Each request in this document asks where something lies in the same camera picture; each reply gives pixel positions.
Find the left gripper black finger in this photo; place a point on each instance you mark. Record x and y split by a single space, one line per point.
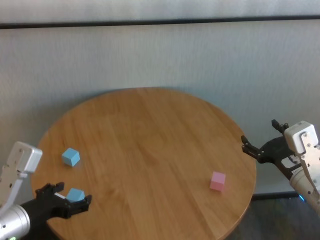
50 189
78 206

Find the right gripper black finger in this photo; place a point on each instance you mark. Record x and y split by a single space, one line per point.
277 125
251 151

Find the black baseboard strip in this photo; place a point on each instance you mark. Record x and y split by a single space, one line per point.
275 195

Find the black wall rail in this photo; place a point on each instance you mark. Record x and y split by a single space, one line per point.
160 21

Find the light blue cube block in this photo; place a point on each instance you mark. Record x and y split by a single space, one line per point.
70 157
75 195

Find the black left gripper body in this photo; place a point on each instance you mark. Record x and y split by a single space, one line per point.
42 208

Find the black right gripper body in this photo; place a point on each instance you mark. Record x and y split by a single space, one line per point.
275 152

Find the pink cube block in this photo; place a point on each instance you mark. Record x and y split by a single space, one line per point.
217 181

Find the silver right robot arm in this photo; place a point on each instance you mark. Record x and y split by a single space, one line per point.
305 186

